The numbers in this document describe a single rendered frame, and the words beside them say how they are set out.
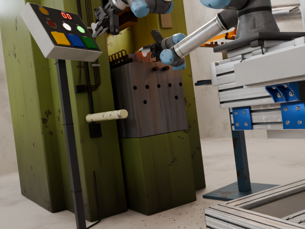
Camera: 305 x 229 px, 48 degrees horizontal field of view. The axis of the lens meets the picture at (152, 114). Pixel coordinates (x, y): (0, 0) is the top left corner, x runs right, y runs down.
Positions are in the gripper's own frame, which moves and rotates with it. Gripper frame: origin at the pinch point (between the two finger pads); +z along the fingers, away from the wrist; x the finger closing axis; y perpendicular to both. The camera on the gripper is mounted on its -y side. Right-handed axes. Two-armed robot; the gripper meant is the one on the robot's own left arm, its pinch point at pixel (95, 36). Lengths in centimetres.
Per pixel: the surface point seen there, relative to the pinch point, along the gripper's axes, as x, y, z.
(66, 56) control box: 15.2, -5.4, 10.8
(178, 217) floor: -31, -98, 36
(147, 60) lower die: -47.6, -8.3, 4.4
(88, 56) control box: 1.2, -5.4, 9.0
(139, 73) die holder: -35.1, -16.6, 8.3
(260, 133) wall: -392, -69, 72
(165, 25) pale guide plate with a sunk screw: -76, 14, -9
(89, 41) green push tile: 0.4, 0.6, 4.5
